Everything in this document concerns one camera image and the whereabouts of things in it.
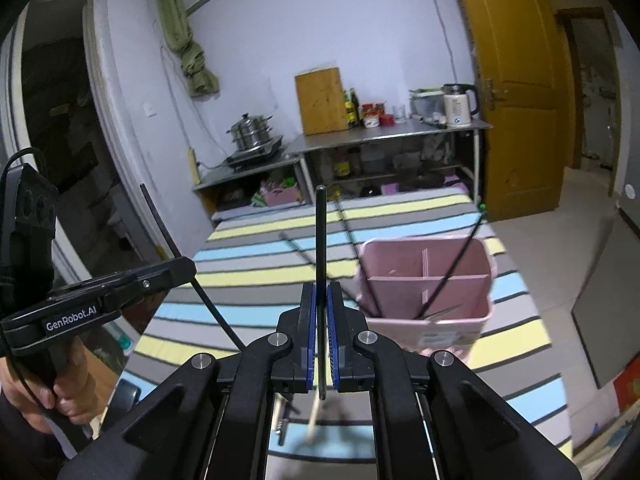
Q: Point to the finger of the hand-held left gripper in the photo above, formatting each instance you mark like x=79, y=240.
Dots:
x=160, y=280
x=120, y=274

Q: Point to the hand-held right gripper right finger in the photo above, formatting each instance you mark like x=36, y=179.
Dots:
x=334, y=340

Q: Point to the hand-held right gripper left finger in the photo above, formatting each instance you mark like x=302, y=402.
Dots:
x=312, y=340

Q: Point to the pink plastic basket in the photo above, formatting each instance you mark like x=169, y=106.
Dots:
x=440, y=330

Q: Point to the person's left hand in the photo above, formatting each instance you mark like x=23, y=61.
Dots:
x=75, y=400

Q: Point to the striped tablecloth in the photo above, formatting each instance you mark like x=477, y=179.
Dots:
x=250, y=270

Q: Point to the yellow power strip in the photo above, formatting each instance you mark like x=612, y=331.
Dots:
x=193, y=165

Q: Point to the low steel shelf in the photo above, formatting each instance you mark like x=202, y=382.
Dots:
x=245, y=172

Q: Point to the small pink bin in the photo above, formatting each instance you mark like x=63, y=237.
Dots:
x=280, y=196

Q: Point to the black induction cooker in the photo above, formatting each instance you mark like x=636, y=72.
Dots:
x=255, y=155

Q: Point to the steel steamer pot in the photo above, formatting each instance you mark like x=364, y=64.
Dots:
x=250, y=132

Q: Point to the yellow label dark bottle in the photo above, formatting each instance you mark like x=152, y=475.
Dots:
x=342, y=166

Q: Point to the steel counter table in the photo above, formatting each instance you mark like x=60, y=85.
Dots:
x=380, y=132

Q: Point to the red lid patterned jar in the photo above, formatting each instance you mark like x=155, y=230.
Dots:
x=370, y=117

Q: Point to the red round container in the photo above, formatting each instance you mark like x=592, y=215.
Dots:
x=386, y=120

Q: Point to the green tied curtain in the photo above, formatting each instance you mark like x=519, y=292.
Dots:
x=187, y=55

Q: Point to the dark glass bottle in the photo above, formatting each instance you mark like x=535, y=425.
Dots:
x=347, y=112
x=355, y=110

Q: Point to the clear glass cup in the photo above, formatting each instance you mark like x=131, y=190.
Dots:
x=400, y=114

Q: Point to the wooden cutting board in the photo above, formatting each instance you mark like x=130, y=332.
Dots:
x=322, y=102

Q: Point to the grey plastic container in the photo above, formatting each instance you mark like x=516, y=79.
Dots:
x=427, y=106

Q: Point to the white electric kettle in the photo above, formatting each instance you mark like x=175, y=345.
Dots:
x=459, y=107

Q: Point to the grey refrigerator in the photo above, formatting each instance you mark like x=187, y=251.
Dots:
x=607, y=305

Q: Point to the fish printed bag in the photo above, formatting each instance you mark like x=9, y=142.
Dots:
x=610, y=435

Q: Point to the red cardboard box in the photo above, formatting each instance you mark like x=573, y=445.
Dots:
x=627, y=387

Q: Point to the yellow wooden door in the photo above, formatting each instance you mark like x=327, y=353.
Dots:
x=515, y=85

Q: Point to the wooden door frame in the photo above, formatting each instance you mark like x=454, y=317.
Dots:
x=585, y=11

